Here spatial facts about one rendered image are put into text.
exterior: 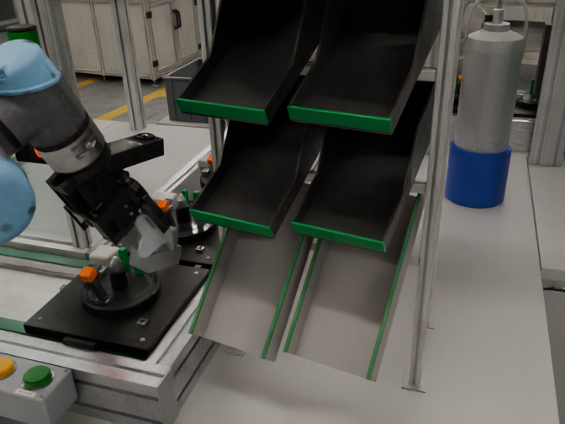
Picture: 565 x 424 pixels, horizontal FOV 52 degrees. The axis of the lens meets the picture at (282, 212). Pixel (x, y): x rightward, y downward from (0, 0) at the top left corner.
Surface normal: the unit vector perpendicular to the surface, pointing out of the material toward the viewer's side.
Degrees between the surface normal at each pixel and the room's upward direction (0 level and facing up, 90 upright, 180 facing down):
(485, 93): 90
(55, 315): 0
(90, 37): 90
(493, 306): 0
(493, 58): 90
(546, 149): 90
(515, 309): 0
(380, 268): 45
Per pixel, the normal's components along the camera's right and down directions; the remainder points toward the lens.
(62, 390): 0.95, 0.11
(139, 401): -0.31, 0.45
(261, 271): -0.36, -0.33
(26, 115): 0.57, 0.34
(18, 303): -0.04, -0.88
